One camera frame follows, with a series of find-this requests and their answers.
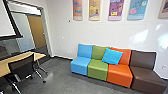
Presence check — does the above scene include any blue sofa seat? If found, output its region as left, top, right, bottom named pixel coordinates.
left=70, top=43, right=95, bottom=77

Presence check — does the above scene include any orange sofa seat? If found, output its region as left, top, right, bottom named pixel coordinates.
left=106, top=47, right=134, bottom=89

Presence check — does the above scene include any brown wooden door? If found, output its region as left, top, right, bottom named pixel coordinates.
left=27, top=14, right=48, bottom=50

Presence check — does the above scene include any cyan cushion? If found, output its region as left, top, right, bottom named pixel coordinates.
left=101, top=47, right=124, bottom=66

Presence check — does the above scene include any orange pink wall poster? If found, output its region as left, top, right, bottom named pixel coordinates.
left=72, top=0, right=84, bottom=22

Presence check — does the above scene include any white projection screen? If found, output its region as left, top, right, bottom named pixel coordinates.
left=0, top=0, right=24, bottom=42

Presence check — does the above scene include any yellow wall poster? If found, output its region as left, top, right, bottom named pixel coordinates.
left=88, top=0, right=102, bottom=22

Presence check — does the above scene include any green sofa seat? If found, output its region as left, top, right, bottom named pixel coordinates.
left=87, top=45, right=110, bottom=82

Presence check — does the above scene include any brown sofa seat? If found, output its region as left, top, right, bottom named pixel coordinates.
left=129, top=49, right=168, bottom=94

